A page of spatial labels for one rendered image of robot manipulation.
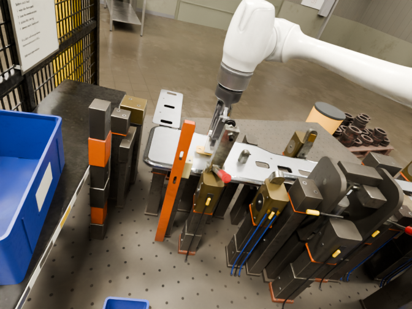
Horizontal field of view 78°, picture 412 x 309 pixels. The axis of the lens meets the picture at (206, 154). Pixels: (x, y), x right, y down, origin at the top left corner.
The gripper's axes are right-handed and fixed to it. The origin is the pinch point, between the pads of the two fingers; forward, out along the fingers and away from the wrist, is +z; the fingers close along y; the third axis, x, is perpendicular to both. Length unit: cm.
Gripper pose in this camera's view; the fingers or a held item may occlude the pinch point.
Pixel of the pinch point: (211, 141)
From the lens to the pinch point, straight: 83.0
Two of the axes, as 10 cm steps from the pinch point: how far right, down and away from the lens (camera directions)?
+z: -2.6, 7.5, 6.1
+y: -0.2, -6.3, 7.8
